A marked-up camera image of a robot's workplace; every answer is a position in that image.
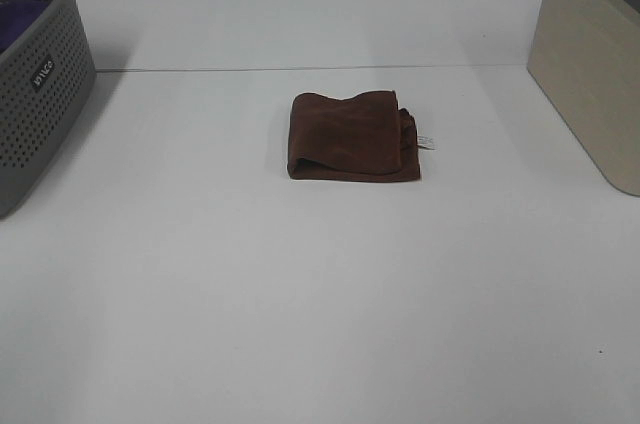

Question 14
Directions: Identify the brown towel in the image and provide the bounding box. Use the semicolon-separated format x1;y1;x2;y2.
286;90;421;184

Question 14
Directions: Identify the beige storage bin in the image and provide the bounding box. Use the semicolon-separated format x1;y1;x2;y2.
527;0;639;196

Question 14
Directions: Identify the grey perforated laundry basket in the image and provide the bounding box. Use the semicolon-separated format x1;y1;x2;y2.
1;0;96;216

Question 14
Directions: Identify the purple cloth in basket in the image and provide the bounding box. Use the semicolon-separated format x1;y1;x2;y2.
0;0;48;52

